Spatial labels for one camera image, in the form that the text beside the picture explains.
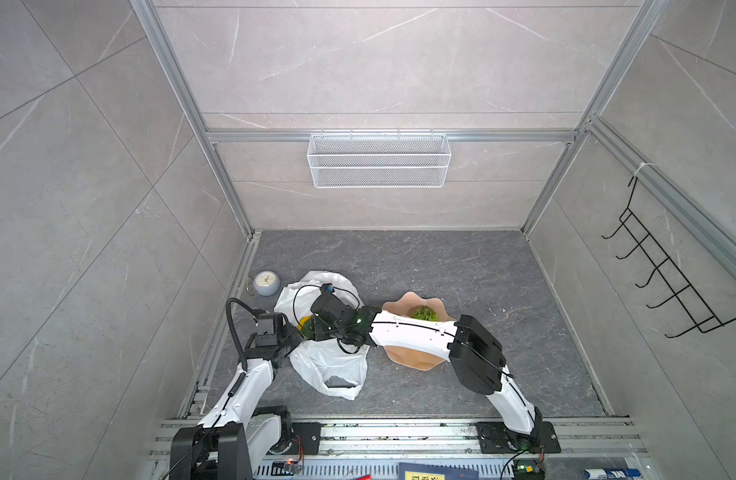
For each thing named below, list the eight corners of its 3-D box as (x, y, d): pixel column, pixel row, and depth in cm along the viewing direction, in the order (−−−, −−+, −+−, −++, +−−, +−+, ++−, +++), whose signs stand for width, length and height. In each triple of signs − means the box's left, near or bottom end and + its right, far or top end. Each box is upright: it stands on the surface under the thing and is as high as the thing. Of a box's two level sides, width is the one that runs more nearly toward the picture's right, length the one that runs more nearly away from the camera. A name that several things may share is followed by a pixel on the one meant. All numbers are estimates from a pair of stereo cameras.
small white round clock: (254, 297, 103) (250, 289, 99) (260, 278, 108) (256, 270, 104) (277, 297, 103) (274, 290, 99) (282, 278, 108) (279, 270, 104)
